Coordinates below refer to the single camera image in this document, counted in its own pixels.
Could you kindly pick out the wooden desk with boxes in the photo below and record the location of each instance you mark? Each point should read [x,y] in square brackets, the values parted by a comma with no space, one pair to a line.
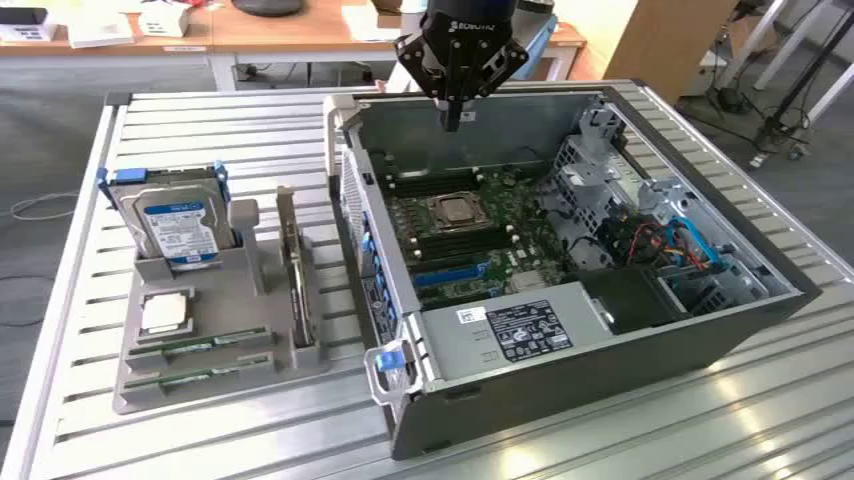
[161,42]

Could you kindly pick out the black wheeled stand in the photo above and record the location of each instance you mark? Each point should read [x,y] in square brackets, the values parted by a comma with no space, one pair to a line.
[777,122]

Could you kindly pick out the grey power supply unit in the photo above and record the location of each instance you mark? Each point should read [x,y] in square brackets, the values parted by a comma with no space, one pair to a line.
[461,350]

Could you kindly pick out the brown cardboard box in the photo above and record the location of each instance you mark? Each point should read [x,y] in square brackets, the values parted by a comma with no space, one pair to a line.
[394,6]

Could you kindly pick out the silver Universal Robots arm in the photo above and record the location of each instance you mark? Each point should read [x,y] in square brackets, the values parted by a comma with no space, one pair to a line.
[537,50]

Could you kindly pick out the white metal table frame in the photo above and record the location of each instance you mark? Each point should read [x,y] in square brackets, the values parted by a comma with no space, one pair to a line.
[788,50]

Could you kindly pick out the spare silver CPU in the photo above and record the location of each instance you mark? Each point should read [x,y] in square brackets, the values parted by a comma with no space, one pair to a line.
[166,312]

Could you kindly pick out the silver finned heatsink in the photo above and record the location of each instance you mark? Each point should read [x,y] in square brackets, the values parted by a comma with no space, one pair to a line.
[531,284]

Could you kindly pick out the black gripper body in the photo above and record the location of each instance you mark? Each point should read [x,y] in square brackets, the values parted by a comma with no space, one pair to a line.
[468,30]

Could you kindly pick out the green RAM stick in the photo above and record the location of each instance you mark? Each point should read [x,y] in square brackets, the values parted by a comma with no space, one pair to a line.
[201,375]
[194,347]

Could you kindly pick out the blue expansion slot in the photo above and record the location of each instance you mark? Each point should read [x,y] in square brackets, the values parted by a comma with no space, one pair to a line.
[448,275]

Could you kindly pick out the installed silver CPU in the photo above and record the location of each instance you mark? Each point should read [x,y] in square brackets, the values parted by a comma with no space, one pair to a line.
[460,210]

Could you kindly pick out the blue case release latch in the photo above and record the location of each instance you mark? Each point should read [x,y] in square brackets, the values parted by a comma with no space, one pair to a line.
[389,361]

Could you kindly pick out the hard disk in blue caddy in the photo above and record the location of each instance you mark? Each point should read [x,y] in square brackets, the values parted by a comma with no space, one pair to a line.
[174,225]

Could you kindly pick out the black and white box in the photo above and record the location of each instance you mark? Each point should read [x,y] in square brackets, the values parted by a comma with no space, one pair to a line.
[27,30]

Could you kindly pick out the white paper sheets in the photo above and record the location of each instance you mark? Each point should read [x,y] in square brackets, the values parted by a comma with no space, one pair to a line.
[368,25]

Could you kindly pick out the wooden cabinet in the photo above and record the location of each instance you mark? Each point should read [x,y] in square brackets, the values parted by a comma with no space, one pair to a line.
[668,45]

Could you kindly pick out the black power adapter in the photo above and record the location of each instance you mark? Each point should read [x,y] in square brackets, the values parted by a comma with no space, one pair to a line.
[731,102]

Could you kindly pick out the metal disk bay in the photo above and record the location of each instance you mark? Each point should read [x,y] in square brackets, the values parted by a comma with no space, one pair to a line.
[711,295]

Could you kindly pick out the silver metal drive cage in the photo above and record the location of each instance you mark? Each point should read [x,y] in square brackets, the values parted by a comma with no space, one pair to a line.
[588,205]

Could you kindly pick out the wooden desk white legs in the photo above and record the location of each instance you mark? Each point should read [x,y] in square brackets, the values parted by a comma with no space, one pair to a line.
[288,30]

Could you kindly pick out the green motherboard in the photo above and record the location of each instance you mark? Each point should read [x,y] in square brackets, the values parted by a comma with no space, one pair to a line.
[541,250]

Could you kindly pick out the silver CPU in socket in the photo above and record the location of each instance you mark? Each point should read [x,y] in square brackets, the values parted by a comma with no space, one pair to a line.
[437,202]

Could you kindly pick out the dark round object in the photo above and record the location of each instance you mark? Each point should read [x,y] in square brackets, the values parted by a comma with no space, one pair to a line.
[268,7]

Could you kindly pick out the open black PC case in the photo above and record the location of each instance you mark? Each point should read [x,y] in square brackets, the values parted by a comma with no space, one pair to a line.
[568,400]

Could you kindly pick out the white device box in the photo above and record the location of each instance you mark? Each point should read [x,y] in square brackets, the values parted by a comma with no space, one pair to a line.
[701,80]

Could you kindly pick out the white cardboard box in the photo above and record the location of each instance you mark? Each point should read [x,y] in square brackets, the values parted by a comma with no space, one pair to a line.
[164,22]

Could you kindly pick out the graphics card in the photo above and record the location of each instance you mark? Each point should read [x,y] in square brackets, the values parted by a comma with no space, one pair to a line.
[298,290]

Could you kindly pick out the grey parts rack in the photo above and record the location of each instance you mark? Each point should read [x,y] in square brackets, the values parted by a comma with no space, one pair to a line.
[221,305]

